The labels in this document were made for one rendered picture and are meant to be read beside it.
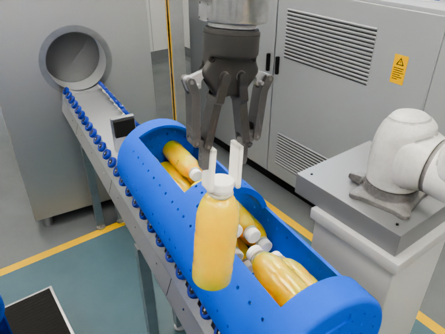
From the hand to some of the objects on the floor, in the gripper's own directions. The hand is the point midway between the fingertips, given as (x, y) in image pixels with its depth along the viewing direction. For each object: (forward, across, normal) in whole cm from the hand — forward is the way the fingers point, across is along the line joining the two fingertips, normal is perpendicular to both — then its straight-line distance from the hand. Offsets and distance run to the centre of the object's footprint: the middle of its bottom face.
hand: (222, 167), depth 62 cm
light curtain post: (+131, -55, -142) cm, 201 cm away
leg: (+139, -19, -96) cm, 170 cm away
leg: (+132, -12, -194) cm, 234 cm away
